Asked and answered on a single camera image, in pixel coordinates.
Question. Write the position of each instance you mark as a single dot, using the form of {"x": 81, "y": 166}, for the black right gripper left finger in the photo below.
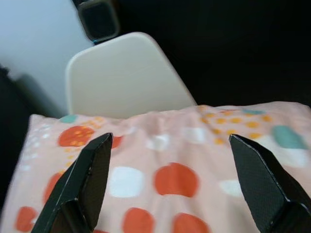
{"x": 80, "y": 184}

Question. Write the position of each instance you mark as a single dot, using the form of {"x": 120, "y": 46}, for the dark grey rounded square object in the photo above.
{"x": 99, "y": 21}

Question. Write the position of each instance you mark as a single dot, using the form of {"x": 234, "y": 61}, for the pink dotted pillow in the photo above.
{"x": 175, "y": 150}

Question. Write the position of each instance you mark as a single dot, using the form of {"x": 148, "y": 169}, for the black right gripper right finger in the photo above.
{"x": 264, "y": 184}

